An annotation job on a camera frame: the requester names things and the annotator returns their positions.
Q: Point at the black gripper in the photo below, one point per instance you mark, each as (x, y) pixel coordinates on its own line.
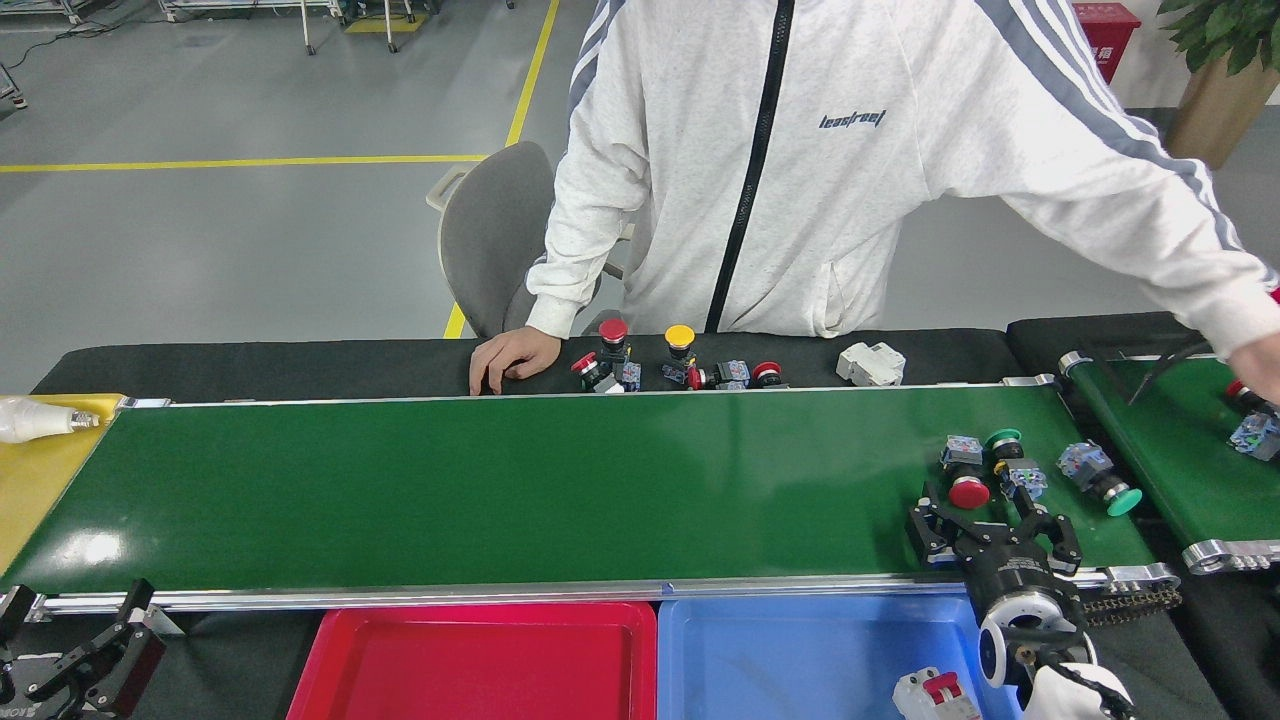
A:
(1020, 575)
(20, 708)

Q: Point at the red mushroom push button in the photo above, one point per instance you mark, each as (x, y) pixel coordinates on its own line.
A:
(968, 491)
(613, 330)
(767, 372)

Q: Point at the green mushroom push button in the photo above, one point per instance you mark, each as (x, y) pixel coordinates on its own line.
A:
(1123, 501)

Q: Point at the white breaker red lever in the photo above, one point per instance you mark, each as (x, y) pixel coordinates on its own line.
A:
(925, 700)

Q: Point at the white double circuit breaker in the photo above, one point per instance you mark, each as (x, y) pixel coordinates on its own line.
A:
(870, 365)

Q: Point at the small red push button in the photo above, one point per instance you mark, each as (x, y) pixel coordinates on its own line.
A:
(584, 364)
(733, 374)

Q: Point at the yellow mushroom push button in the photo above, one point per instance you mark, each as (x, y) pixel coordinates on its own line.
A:
(680, 335)

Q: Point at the yellow plastic tray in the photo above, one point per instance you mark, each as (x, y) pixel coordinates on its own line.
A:
(40, 480)

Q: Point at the short green conveyor belt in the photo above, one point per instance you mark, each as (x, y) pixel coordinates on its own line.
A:
(1180, 470)

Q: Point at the blue plastic tray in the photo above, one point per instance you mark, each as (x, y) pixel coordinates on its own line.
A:
(800, 660)

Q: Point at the red plastic tray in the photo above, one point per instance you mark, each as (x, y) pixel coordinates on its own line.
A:
(470, 670)

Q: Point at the long green conveyor belt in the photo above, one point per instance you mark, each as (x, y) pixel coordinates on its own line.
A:
(500, 490)

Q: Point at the person's left hand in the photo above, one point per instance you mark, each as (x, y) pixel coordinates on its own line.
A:
(1262, 370)

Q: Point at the person's right hand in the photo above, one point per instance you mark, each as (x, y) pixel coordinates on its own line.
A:
(515, 355)

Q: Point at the white light bulb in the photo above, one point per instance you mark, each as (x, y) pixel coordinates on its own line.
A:
(25, 420)

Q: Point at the person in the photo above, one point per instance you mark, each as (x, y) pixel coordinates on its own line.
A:
(750, 150)

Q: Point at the potted plant brown pot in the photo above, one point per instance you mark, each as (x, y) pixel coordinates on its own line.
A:
(1215, 110)

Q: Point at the red fire extinguisher box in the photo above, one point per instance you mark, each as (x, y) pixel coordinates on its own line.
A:
(1105, 40)

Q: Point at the grey office chair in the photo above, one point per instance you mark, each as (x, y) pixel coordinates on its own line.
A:
(490, 230)

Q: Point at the white wheeled rack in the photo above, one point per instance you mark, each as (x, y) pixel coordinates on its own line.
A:
(250, 8)

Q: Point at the black guide bracket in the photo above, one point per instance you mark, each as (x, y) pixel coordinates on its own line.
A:
(1165, 372)

